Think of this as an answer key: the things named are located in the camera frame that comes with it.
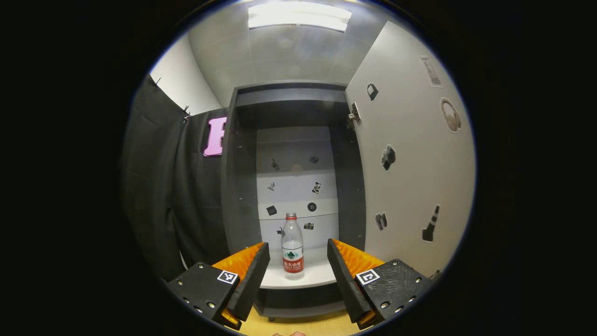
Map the black backdrop cloth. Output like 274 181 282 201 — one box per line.
120 74 231 283

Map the dark grey cabinet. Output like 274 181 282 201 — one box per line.
221 82 367 322

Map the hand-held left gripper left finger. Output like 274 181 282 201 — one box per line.
167 241 271 331

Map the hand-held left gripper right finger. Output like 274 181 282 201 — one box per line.
327 238 432 330

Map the large ceiling light panel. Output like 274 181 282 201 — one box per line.
247 1 353 32

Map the clear plastic bottle red label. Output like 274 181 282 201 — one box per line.
281 212 305 280

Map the white cabinet shelf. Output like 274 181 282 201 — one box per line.
259 246 337 290

